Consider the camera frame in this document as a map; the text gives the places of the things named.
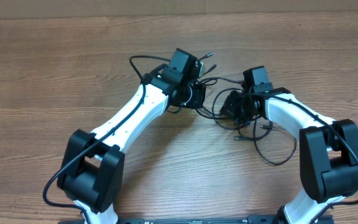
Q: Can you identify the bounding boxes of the black usb cable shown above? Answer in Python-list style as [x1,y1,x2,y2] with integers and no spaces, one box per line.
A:
[165,52,298,166]

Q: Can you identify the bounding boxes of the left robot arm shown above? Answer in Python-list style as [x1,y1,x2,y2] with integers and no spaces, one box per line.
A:
[54,49,205,223]

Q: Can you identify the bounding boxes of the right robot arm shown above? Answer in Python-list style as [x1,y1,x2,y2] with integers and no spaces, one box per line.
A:
[221,66,358,223]

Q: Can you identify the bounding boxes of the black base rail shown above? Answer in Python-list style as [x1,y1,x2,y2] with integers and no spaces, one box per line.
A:
[57,214,335,224]

